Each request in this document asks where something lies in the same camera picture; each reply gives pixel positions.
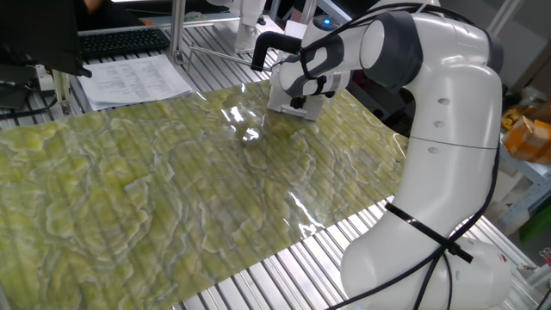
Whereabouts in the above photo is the black arm strap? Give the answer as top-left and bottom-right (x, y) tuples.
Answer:
(385, 201), (474, 264)

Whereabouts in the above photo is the short aluminium post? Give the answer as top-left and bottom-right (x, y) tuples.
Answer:
(52, 71), (73, 116)

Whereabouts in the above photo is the black monitor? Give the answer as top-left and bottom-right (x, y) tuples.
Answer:
(0, 0), (94, 79)

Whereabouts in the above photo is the printed paper stack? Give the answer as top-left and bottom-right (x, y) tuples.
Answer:
(77, 53), (194, 112)

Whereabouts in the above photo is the white drawer with black knob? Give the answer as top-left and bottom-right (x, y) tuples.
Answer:
(266, 95), (327, 122)

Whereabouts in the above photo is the orange packaging box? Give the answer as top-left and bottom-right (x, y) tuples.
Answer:
(501, 101), (551, 167)

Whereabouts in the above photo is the green crate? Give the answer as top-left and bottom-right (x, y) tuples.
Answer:
(518, 201), (551, 245)

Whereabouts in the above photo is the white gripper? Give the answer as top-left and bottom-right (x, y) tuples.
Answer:
(268, 63), (299, 105)

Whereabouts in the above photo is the long black arm cable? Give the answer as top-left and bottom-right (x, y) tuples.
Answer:
(325, 2), (503, 310)

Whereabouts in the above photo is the white curvy robot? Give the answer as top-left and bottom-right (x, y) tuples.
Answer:
(206, 0), (269, 55)

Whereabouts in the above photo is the tall aluminium post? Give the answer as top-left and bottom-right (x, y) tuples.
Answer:
(166, 0), (188, 65)

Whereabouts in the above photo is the black keyboard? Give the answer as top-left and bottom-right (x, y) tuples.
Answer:
(79, 28), (171, 61)

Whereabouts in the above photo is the green marble pattern mat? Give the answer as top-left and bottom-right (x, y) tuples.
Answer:
(0, 79), (410, 310)

